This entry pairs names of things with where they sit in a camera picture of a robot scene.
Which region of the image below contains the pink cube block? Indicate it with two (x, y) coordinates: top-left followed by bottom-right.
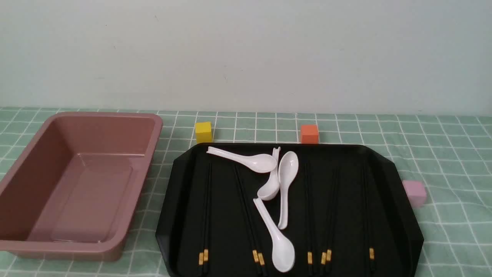
(402, 180), (427, 209)

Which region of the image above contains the black plastic tray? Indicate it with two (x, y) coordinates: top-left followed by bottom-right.
(155, 143), (425, 277)

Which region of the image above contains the orange cube block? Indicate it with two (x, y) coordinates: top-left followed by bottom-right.
(301, 124), (319, 144)

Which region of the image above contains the white spoon upright right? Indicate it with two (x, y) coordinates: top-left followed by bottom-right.
(278, 151), (299, 230)

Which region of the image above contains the white spoon top left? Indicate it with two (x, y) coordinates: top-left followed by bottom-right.
(207, 147), (277, 174)

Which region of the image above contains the yellow cube block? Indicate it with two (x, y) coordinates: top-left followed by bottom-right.
(195, 121), (213, 144)

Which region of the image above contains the white spoon bottom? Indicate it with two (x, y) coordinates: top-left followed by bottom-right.
(253, 198), (296, 272)

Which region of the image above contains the white spoon middle small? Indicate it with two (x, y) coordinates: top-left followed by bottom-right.
(257, 147), (281, 200)

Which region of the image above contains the green checkered tablecloth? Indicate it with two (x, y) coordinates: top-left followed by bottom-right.
(0, 110), (492, 277)

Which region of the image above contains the pink plastic bin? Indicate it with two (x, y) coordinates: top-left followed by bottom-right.
(0, 112), (163, 261)

